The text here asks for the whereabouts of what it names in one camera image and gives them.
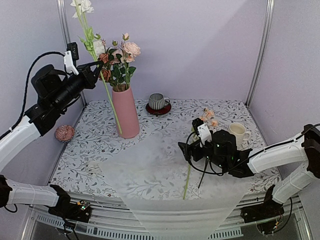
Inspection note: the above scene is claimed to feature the right aluminium frame post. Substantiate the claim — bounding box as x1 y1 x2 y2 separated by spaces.
245 0 275 109

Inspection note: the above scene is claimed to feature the striped grey ceramic cup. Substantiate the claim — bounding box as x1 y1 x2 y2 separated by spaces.
148 93 170 110

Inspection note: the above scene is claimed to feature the rust red rose stem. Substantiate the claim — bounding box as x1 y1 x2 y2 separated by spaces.
98 53 117 88

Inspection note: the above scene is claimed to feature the orange blossom flower stem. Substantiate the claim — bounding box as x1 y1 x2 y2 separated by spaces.
182 108 218 200

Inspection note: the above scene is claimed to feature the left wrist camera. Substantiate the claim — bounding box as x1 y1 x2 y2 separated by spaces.
63 42 79 75

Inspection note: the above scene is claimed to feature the white peony flower stem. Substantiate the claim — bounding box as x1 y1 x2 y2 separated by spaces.
93 33 106 56

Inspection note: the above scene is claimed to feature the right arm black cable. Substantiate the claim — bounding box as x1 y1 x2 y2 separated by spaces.
184 131 320 176

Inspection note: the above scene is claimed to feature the pink tall vase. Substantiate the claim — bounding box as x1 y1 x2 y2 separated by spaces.
112 87 140 139

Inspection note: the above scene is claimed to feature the pink peony flower stem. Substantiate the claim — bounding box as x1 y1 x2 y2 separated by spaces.
110 40 125 92

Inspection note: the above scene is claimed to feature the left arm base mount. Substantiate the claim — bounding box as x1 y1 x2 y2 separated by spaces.
48 184 92 223

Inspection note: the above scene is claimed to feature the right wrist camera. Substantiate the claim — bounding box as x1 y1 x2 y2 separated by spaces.
192 118 213 148

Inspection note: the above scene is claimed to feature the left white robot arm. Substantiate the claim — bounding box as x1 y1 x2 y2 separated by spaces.
0 61 103 217

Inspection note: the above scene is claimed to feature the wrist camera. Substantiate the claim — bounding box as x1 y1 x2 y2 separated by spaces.
192 118 213 148
63 42 79 75

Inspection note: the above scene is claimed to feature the white translucent wrapping paper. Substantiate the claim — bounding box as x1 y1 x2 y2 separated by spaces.
99 131 252 240

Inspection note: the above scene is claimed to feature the peach rose flower stem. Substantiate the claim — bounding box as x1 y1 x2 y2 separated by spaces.
120 33 141 89

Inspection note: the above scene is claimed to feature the white rose flower stem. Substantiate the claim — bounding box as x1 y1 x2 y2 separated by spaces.
70 0 123 134

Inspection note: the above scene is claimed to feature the left aluminium frame post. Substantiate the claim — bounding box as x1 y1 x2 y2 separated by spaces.
56 0 88 108

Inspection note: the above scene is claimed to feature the aluminium front rail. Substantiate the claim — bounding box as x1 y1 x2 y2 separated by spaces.
21 193 313 240

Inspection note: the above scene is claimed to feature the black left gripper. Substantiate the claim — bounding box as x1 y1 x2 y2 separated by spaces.
52 59 104 110

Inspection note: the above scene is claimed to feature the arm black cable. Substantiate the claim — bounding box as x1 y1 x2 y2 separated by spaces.
184 131 320 176
0 51 66 141

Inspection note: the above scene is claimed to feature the cream white mug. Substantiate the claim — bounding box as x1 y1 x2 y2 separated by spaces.
228 122 251 149

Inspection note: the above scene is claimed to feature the pink patterned ball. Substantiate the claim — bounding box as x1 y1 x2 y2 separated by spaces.
54 125 75 143

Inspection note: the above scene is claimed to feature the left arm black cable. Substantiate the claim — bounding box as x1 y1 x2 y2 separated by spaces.
0 51 66 141

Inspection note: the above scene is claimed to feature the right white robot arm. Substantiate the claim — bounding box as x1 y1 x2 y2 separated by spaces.
178 124 320 218

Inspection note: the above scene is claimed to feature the dark red saucer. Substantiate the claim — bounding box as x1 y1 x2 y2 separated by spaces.
145 100 172 116

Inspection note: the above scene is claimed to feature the floral patterned table mat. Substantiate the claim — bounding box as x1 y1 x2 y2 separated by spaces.
51 98 286 202

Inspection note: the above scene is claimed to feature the aluminium frame post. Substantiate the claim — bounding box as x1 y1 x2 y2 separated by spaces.
245 0 275 109
56 0 88 108

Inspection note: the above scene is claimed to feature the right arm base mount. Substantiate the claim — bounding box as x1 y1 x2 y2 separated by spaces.
240 184 285 223

